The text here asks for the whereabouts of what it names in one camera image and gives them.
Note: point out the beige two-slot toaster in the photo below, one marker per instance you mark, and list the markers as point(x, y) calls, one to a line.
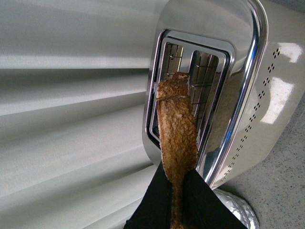
point(246, 61)

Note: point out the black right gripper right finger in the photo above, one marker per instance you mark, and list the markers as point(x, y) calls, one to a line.
point(202, 209)

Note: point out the grey curtain backdrop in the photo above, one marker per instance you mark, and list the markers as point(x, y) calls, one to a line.
point(73, 78)

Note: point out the brown bread slice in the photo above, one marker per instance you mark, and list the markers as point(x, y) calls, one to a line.
point(177, 137)

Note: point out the upper silver quilted oven mitt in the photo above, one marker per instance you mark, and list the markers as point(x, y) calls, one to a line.
point(239, 208)

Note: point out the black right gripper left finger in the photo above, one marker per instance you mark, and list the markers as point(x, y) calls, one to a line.
point(154, 211)

